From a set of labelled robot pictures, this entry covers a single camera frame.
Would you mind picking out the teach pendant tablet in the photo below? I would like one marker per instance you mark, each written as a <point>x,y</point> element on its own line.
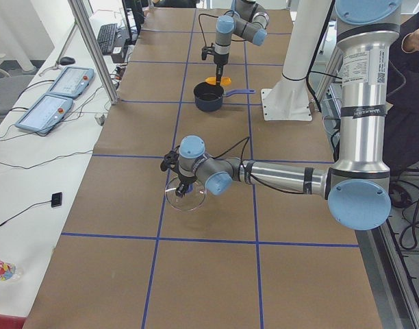
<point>45,114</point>
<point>72,82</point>

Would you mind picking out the person in black clothes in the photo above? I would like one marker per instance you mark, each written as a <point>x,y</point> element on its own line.
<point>401,133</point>

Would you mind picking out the dark blue saucepan with handle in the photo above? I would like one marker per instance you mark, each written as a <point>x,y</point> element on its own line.
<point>209,98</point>

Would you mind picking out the black computer mouse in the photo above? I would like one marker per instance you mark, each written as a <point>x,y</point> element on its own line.
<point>66,60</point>

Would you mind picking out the upper teach pendant tablet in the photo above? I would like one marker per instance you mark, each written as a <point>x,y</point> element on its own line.
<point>72,82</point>

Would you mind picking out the aluminium frame post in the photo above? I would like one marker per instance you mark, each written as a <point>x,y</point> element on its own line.
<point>83,22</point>

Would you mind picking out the glass pot lid blue knob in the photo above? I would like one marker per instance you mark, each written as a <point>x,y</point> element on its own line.
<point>190,201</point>

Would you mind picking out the person's hand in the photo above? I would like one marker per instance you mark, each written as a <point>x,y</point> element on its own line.
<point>410,43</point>

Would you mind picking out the lower teach pendant tablet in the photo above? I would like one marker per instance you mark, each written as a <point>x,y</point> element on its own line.
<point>45,114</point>

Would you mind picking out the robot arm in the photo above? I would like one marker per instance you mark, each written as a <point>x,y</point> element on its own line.
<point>292,182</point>
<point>247,20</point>

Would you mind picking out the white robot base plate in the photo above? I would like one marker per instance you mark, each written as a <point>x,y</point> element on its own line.
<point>288,100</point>

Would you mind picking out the small black box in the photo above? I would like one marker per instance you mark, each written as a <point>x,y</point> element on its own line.
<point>56,199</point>

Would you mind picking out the black keyboard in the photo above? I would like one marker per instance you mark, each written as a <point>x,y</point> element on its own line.
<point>106,38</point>

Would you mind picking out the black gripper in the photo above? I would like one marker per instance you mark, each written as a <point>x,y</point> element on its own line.
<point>220,59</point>
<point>185,179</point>

